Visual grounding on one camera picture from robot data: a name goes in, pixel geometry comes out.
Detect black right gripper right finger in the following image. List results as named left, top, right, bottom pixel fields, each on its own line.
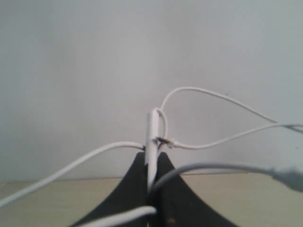
left=151, top=152, right=234, bottom=227

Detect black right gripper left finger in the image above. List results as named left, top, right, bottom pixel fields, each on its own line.
left=72, top=152, right=147, bottom=227

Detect white wired earphones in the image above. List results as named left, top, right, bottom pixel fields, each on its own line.
left=0, top=87, right=303, bottom=227

